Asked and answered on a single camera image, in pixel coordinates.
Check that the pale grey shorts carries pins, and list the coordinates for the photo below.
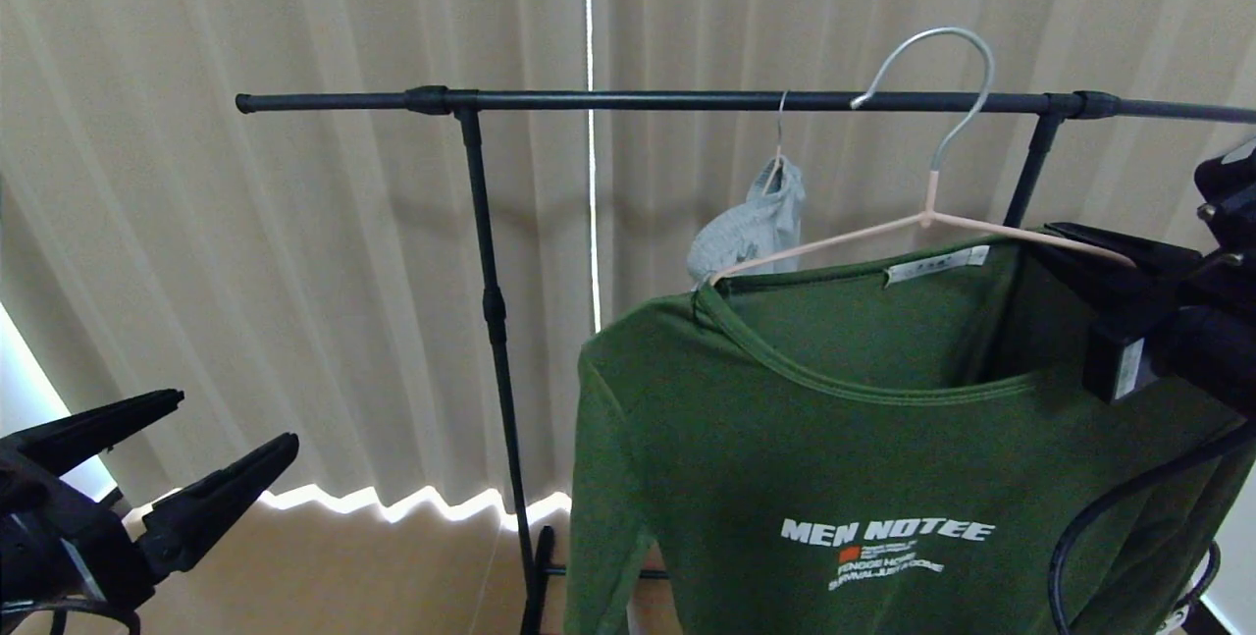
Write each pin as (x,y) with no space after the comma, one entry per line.
(751,228)

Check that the green long-sleeved shirt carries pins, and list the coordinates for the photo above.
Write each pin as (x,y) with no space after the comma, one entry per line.
(785,419)

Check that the black clothes rack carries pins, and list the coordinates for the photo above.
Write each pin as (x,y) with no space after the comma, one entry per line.
(638,102)

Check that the pink clothes hanger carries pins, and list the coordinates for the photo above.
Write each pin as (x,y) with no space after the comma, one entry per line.
(967,120)
(781,125)

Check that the beige curtain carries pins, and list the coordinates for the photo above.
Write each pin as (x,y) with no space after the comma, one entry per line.
(245,26)

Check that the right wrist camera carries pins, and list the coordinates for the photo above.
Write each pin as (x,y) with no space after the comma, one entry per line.
(1231,188)

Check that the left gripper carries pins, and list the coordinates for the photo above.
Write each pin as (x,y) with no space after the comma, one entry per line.
(49,547)

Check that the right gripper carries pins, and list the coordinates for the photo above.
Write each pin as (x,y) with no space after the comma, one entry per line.
(1207,331)

